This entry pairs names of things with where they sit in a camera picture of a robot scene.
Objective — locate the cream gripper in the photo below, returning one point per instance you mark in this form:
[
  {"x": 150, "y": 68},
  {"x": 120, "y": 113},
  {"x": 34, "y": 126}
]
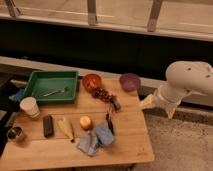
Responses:
[{"x": 154, "y": 101}]

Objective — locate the yellow-red apple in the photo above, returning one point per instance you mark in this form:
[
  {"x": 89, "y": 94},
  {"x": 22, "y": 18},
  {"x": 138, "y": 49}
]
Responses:
[{"x": 86, "y": 123}]

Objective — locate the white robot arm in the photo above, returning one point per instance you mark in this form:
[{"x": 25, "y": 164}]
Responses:
[{"x": 182, "y": 79}]

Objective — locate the purple bowl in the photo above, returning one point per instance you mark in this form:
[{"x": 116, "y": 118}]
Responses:
[{"x": 130, "y": 82}]

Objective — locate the bunch of dark grapes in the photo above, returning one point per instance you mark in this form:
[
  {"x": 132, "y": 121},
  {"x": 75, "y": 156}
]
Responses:
[{"x": 102, "y": 94}]

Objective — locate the red bowl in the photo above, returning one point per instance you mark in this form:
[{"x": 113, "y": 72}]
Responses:
[{"x": 91, "y": 81}]

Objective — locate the blue cloth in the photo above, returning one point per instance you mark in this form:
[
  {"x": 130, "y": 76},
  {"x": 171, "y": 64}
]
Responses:
[{"x": 91, "y": 141}]

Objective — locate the metal fork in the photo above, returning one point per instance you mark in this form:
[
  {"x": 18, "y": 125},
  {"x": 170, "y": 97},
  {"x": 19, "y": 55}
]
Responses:
[{"x": 56, "y": 91}]

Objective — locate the yellow banana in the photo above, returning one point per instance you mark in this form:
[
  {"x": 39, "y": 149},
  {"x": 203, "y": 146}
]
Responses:
[{"x": 66, "y": 127}]

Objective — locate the green plastic tray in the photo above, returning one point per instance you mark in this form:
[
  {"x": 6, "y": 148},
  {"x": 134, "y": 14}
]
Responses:
[{"x": 42, "y": 82}]

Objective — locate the black rectangular remote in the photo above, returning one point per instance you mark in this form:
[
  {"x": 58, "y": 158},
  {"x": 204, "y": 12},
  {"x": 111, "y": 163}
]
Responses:
[{"x": 48, "y": 128}]

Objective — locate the white paper cup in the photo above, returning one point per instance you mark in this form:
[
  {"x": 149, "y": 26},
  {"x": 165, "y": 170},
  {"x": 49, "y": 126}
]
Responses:
[{"x": 30, "y": 107}]

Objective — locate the blue object at left edge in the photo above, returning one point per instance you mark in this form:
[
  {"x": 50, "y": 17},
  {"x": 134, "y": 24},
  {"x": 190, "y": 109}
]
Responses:
[{"x": 17, "y": 97}]

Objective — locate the small metal cup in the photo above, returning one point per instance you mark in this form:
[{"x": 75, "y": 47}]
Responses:
[{"x": 16, "y": 134}]

